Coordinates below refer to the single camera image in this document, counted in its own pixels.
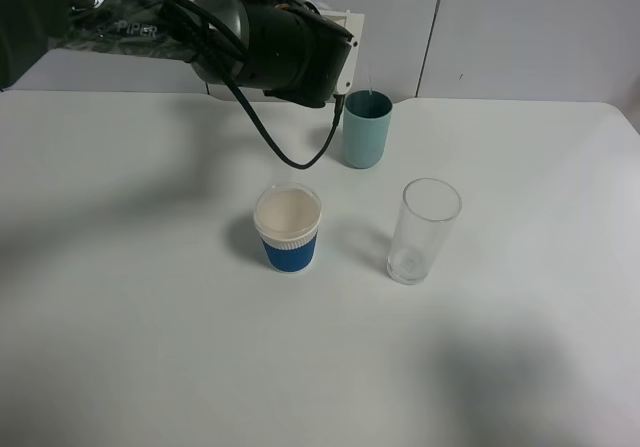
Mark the blue sleeved paper cup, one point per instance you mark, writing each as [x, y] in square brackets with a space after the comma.
[287, 218]

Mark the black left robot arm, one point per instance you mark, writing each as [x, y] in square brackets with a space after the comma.
[210, 35]

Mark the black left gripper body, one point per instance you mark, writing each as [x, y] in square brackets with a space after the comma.
[294, 54]

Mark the teal plastic cup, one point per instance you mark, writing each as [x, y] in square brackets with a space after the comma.
[366, 121]

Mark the clear drinking glass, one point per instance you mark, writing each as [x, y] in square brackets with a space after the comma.
[428, 210]

